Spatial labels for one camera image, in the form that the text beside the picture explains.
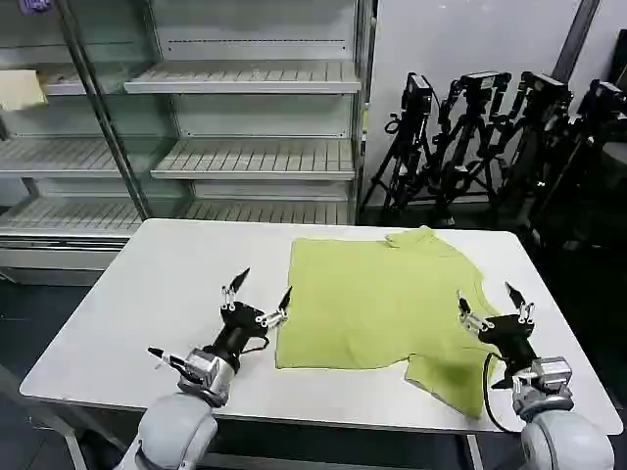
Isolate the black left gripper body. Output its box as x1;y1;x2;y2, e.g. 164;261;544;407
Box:
211;302;268;364

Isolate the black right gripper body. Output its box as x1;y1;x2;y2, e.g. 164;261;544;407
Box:
477;314;540;378

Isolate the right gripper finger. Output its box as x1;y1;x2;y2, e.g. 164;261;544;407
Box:
456;289;487;336
505;280;537;325

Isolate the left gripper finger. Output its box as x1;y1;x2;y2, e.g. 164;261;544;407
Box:
218;267;252;311
258;285;294;329

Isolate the light green shirt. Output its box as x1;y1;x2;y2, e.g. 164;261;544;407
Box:
273;225;504;420

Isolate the grey metal table leg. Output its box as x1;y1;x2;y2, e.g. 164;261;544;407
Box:
27;414;129;470
465;432;485;470

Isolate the grey metal shelf unit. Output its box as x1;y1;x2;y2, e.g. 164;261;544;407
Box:
0;0;379;286

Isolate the grey slanted beam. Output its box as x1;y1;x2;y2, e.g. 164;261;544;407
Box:
552;0;615;82

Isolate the tan cardboard box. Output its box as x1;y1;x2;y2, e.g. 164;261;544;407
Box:
0;68;51;113

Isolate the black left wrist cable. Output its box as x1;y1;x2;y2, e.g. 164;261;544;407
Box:
238;334;271;354

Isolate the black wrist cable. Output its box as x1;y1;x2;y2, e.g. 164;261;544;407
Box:
481;351;526;435
238;334;271;354

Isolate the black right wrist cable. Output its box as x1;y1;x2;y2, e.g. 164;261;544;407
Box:
481;351;526;435

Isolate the black camera tripod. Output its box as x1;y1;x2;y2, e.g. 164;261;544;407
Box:
361;71;445;212
504;70;575;251
548;77;627;275
429;70;513;227

